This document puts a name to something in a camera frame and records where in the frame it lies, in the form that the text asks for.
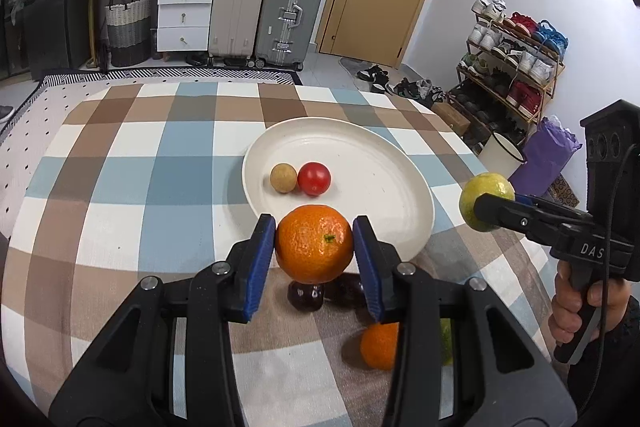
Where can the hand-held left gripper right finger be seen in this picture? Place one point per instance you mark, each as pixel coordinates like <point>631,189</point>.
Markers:
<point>367,269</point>

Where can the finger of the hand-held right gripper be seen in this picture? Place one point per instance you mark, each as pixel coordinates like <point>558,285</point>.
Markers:
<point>505,214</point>
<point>547,208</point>

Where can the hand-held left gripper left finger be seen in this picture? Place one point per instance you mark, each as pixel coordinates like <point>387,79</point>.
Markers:
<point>259,264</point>

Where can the green lime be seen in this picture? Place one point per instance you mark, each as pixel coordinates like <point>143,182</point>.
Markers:
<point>482,187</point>

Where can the large orange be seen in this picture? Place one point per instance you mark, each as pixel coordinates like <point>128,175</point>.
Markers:
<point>314,243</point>

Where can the white round plate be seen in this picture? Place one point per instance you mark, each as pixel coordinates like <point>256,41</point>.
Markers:
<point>370,177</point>

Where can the person's right forearm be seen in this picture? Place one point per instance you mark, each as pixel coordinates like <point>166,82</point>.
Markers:
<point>617,374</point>

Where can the person's right hand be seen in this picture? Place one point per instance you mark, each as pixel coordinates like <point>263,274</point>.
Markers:
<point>561,312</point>

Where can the brown patterned mat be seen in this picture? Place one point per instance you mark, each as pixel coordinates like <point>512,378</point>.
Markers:
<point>564,192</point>

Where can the dark purple grapes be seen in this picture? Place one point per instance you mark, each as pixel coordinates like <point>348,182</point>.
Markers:
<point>345,292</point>

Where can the purple bag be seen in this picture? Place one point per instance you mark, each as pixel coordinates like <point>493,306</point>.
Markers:
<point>542,157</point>

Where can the dark red plum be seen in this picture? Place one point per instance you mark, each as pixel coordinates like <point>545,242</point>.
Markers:
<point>304,299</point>

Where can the white enamel bucket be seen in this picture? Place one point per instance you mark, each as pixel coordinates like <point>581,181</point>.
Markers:
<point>500,154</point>

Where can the small orange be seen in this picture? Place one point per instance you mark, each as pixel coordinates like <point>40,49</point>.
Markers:
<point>379,347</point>

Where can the brown round fruit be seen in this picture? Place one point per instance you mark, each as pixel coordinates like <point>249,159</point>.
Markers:
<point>284,178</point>

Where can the red tomato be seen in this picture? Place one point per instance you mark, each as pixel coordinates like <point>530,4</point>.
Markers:
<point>314,178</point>

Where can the green fruit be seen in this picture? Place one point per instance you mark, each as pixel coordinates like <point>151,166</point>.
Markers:
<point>446,342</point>

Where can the cardboard box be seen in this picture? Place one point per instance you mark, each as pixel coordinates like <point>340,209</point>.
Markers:
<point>451,117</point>

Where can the wooden shoe rack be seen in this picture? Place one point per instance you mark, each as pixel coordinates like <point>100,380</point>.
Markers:
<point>502,99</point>

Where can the checkered tablecloth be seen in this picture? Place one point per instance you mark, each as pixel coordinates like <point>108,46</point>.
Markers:
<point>150,187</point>

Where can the shoe rack with shoes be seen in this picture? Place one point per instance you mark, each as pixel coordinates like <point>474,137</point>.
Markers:
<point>522,62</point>

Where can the pile of dark shoes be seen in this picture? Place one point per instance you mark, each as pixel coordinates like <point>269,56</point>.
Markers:
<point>417,89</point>

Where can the black sandals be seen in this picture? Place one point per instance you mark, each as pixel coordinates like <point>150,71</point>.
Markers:
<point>374,78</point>

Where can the black and white patterned rug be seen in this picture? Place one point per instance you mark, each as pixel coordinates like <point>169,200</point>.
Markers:
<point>200,75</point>

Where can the grey doormat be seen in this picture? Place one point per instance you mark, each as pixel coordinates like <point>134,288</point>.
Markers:
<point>352,64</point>

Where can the silver suitcase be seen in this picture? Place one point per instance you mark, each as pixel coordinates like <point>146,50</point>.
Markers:
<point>290,12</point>

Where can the beige suitcase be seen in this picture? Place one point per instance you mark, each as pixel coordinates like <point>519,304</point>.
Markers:
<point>237,7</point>

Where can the white drawer desk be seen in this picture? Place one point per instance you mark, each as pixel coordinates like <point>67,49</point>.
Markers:
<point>182,12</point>

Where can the woven laundry basket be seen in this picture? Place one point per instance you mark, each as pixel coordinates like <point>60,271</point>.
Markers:
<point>129,32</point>

